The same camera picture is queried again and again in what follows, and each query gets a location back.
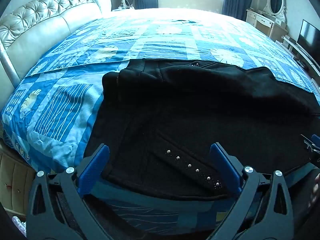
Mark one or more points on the person's right hand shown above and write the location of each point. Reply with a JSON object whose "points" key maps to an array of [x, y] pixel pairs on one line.
{"points": [[315, 192]]}

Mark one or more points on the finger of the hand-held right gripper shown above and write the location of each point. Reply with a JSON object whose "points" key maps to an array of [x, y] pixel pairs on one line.
{"points": [[311, 143]]}

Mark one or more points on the black pants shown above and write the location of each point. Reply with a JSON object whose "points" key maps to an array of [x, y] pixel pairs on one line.
{"points": [[187, 110]]}

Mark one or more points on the white oval vanity mirror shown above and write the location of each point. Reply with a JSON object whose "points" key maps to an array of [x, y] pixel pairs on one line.
{"points": [[275, 1]]}

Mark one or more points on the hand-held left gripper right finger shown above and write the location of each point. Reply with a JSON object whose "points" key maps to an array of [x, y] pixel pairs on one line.
{"points": [[225, 165]]}

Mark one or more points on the cream dressing table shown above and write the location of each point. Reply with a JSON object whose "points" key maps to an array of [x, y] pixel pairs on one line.
{"points": [[262, 21]]}

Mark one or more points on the blue patterned bedsheet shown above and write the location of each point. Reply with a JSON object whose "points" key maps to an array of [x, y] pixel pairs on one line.
{"points": [[75, 55]]}

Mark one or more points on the white television stand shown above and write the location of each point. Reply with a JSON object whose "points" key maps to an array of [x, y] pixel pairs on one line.
{"points": [[300, 52]]}

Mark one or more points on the cream tufted leather headboard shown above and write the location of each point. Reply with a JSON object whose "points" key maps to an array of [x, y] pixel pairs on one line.
{"points": [[37, 30]]}

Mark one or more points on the beige nightstand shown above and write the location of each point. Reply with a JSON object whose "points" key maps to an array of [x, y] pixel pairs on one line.
{"points": [[15, 185]]}

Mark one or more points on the flat screen television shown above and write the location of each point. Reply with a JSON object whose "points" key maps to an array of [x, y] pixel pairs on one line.
{"points": [[308, 36]]}

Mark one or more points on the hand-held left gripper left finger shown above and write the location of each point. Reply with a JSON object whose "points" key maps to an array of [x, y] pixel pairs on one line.
{"points": [[95, 162]]}

